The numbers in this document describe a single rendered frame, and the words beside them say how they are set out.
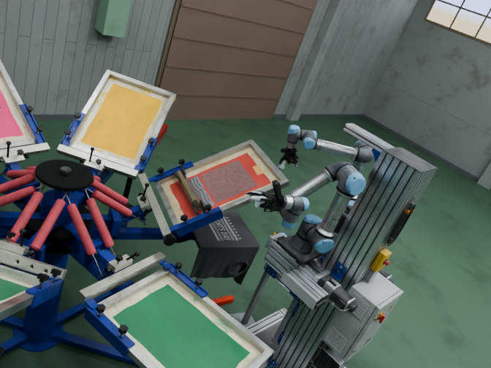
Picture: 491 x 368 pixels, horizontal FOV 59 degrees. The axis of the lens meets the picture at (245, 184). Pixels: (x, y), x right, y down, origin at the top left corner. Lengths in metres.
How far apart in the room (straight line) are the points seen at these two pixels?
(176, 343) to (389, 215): 1.35
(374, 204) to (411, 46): 9.82
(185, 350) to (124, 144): 1.67
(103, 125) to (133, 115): 0.24
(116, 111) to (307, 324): 2.12
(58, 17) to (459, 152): 9.19
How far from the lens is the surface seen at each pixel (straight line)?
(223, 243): 3.07
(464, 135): 11.67
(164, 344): 2.31
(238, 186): 2.91
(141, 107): 3.59
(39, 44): 5.99
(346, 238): 2.74
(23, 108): 3.44
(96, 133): 3.44
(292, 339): 3.25
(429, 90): 11.96
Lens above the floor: 2.68
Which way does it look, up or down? 26 degrees down
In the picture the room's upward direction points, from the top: 21 degrees clockwise
